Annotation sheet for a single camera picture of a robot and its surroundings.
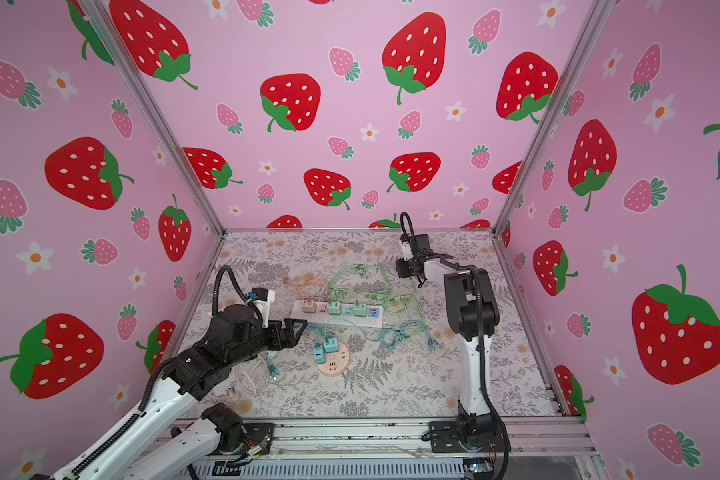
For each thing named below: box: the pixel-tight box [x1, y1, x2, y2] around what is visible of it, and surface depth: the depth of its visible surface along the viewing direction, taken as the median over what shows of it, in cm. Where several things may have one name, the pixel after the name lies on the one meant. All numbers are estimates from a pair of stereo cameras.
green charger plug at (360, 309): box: [354, 299, 367, 317], surface depth 92 cm
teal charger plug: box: [314, 345, 326, 365], surface depth 83 cm
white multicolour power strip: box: [290, 300, 385, 329], surface depth 95 cm
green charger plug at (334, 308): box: [328, 301, 342, 315], surface depth 92 cm
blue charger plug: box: [324, 338, 339, 353], surface depth 85 cm
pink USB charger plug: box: [301, 299, 316, 313], surface depth 93 cm
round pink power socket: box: [316, 341, 351, 377], surface depth 86 cm
